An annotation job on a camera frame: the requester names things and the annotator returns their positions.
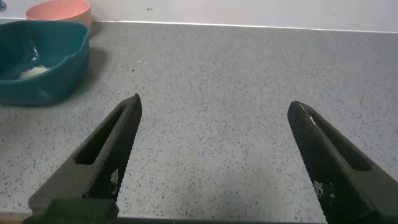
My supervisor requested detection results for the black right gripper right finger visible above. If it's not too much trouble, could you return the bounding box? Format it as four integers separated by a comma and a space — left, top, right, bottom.
287, 100, 398, 224

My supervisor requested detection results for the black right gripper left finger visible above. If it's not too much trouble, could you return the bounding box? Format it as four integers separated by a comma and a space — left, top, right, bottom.
27, 93, 143, 215

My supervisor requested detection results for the white powder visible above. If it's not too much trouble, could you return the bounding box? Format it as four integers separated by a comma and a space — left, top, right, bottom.
19, 65, 50, 79

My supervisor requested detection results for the teal square plastic tray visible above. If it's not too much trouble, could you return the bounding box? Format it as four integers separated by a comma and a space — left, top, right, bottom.
0, 20, 91, 106

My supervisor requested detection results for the pink bowl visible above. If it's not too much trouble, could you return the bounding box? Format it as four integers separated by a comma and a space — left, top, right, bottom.
24, 0, 93, 28

